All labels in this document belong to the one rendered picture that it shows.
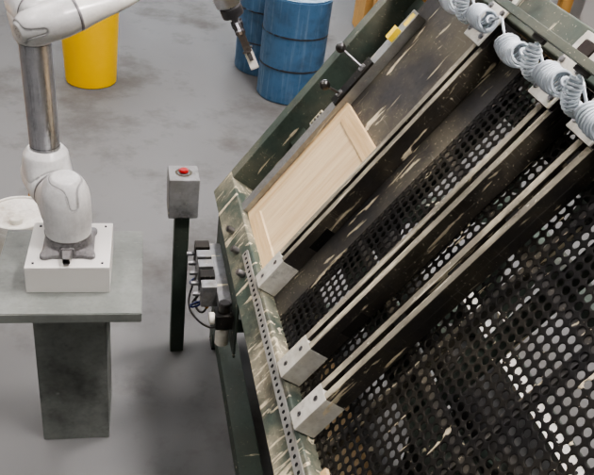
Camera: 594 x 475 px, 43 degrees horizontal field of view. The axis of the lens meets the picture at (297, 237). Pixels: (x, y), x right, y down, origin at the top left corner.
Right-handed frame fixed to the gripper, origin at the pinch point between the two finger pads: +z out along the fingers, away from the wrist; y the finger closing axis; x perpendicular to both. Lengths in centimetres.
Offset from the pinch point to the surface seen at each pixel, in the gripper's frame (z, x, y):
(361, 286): 32, -6, -95
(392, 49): 13.0, -46.6, -7.6
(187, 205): 51, 46, 10
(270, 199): 47, 13, -14
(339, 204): 30, -9, -58
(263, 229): 51, 19, -25
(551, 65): -15, -61, -104
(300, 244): 39, 7, -58
